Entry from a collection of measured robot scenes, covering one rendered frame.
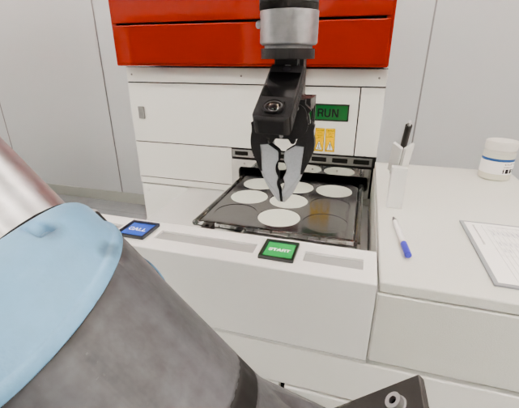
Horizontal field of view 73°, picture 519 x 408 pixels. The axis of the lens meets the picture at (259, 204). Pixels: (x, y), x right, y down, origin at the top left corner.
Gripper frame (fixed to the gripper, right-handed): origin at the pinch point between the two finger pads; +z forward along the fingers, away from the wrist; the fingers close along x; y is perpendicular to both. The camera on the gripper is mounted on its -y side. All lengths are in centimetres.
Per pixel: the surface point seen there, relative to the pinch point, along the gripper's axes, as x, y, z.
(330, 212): -5.8, 31.9, 15.9
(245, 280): 4.3, -4.6, 12.9
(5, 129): 316, 211, 45
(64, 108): 240, 210, 22
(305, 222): -0.7, 24.8, 15.9
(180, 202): 42, 45, 24
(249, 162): 22, 57, 12
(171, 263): 17.1, -4.4, 12.1
